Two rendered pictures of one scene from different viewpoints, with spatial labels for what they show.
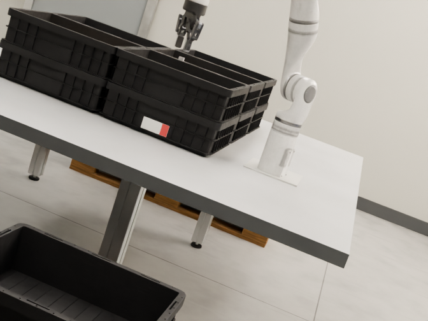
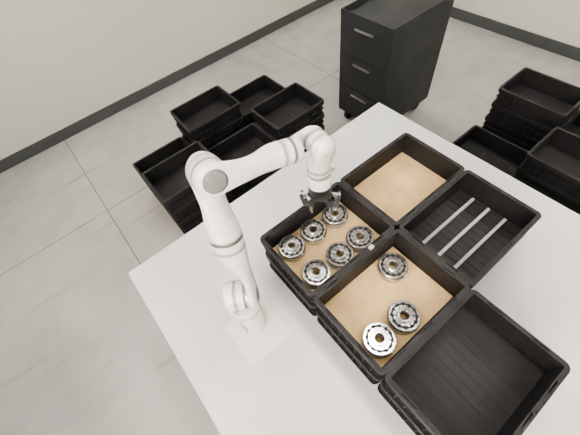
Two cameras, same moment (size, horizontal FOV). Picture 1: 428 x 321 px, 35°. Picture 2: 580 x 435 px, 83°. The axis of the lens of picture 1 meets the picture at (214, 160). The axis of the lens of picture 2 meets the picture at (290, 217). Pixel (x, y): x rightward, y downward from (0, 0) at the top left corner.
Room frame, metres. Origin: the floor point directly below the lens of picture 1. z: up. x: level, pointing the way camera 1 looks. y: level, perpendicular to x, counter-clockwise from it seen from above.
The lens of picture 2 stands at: (2.66, -0.30, 1.95)
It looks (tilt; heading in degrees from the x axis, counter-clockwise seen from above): 55 degrees down; 139
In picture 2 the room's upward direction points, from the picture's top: 10 degrees counter-clockwise
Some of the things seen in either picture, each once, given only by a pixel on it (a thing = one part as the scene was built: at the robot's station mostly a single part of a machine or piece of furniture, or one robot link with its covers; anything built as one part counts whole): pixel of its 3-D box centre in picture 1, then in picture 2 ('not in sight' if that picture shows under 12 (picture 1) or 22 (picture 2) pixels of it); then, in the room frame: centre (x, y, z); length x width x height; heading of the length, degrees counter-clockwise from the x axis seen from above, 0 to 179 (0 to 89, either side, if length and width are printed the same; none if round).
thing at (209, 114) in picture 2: not in sight; (214, 132); (0.89, 0.64, 0.37); 0.40 x 0.30 x 0.45; 80
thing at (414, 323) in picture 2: not in sight; (404, 315); (2.64, 0.12, 0.86); 0.10 x 0.10 x 0.01
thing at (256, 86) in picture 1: (208, 69); (390, 293); (2.57, 0.13, 0.92); 0.40 x 0.30 x 0.02; 80
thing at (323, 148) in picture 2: not in sight; (319, 155); (2.24, 0.21, 1.27); 0.09 x 0.07 x 0.15; 162
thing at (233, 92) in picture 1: (185, 71); (326, 234); (2.28, 0.19, 0.92); 0.40 x 0.30 x 0.02; 80
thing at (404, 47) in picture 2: not in sight; (387, 66); (1.56, 1.89, 0.45); 0.62 x 0.45 x 0.90; 80
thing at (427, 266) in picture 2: (204, 82); (387, 299); (2.57, 0.13, 0.87); 0.40 x 0.30 x 0.11; 80
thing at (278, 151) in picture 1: (279, 147); (250, 315); (2.22, -0.19, 0.79); 0.09 x 0.09 x 0.17; 69
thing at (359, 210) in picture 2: (181, 85); (326, 241); (2.28, 0.19, 0.87); 0.40 x 0.30 x 0.11; 80
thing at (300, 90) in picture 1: (295, 101); (241, 299); (2.22, -0.19, 0.95); 0.09 x 0.09 x 0.17; 47
